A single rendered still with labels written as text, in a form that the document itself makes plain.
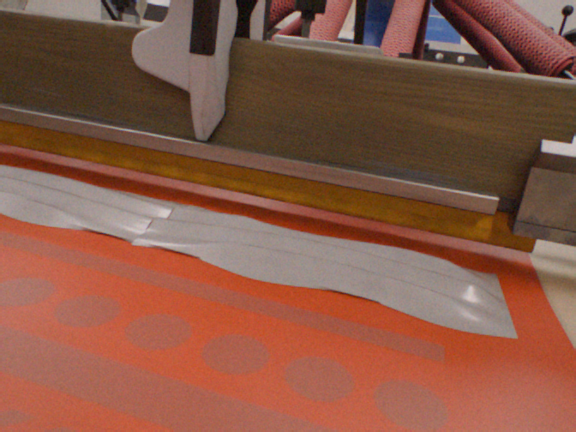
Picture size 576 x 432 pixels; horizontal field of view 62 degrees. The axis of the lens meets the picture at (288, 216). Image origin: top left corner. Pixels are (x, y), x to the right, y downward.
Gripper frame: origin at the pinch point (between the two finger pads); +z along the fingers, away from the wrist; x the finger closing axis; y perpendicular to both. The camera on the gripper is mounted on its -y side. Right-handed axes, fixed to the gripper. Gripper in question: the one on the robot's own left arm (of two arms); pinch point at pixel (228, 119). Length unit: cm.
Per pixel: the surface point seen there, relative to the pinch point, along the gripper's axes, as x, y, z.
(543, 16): -413, -88, -60
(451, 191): 2.9, -14.7, 1.5
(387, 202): 0.5, -11.3, 3.4
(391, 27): -52, -5, -11
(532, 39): -60, -27, -12
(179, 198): 2.5, 2.0, 5.3
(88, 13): -414, 330, -22
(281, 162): 2.9, -4.8, 1.6
